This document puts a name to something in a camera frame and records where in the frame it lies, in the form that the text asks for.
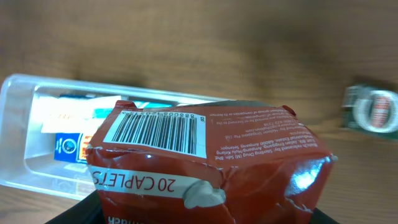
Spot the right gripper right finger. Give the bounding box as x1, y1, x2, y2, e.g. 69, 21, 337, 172
310, 208, 339, 224

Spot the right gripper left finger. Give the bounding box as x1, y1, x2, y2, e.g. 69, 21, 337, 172
45, 190, 104, 224

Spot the blue medicine box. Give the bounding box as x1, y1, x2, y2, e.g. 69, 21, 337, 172
53, 93, 175, 166

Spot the red Panadol ActiFast box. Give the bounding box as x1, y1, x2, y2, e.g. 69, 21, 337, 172
86, 101, 335, 224

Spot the white Panadol box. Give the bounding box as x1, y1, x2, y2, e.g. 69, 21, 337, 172
38, 95, 122, 133

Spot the clear plastic container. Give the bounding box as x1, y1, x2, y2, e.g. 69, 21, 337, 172
1, 74, 213, 200

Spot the green Zam-Buk box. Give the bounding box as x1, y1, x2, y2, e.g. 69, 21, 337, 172
341, 83, 397, 141

